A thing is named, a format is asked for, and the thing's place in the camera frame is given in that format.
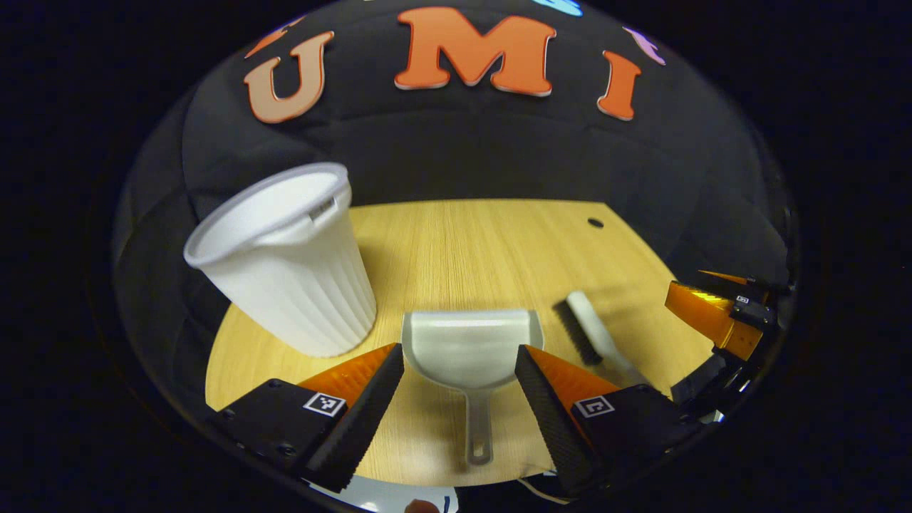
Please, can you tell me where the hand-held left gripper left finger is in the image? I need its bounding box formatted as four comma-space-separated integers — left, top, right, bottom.
210, 342, 405, 494

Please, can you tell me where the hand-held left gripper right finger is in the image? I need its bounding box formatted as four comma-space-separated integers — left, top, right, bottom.
514, 344, 703, 497

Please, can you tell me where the small white broom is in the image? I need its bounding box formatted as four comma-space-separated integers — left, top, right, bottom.
552, 290, 653, 389

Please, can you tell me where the white plastic dustpan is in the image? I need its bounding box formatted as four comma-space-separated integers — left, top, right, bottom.
400, 309, 546, 467

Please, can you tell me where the white ribbed garbage bin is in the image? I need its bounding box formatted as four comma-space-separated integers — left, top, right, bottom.
183, 162, 378, 358

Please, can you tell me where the wooden desktop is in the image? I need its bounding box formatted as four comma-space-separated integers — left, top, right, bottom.
204, 199, 717, 489

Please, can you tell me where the black backdrop cloth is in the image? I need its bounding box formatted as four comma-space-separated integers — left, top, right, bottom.
110, 0, 799, 428

